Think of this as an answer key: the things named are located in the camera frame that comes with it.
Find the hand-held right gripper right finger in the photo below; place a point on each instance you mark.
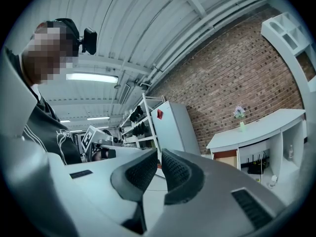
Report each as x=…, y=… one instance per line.
x=179, y=176

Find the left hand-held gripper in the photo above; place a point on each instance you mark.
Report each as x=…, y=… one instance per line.
x=89, y=138

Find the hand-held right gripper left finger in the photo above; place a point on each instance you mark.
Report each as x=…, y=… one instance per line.
x=139, y=176

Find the small ceiling light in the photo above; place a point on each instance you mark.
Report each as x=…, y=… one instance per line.
x=98, y=118

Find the person's black printed shirt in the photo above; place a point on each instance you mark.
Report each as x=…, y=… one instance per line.
x=47, y=127

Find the black items on rack shelf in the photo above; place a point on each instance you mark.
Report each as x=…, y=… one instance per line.
x=136, y=113
x=140, y=130

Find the white fridge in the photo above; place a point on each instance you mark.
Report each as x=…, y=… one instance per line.
x=175, y=130

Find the long ceiling light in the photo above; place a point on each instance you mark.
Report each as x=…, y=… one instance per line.
x=92, y=78

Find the white metal shelf rack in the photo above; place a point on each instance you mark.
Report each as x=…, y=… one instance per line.
x=148, y=112

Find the red sticker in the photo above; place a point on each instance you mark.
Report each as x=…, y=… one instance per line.
x=160, y=114

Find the black router with antennas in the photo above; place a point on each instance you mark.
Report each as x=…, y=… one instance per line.
x=264, y=163
x=254, y=169

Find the pale green vase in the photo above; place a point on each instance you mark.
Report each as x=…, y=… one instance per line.
x=242, y=127

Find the purple flowers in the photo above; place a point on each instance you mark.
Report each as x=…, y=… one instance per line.
x=239, y=112

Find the white desk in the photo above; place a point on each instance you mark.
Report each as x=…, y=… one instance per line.
x=256, y=130

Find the person's head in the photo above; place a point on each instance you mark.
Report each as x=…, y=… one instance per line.
x=49, y=53

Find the clear bottle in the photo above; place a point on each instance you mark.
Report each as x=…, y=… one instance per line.
x=290, y=153

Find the tall white shelf unit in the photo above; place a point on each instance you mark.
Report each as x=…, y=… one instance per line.
x=284, y=36

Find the black head-worn camera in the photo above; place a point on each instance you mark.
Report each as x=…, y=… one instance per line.
x=89, y=41

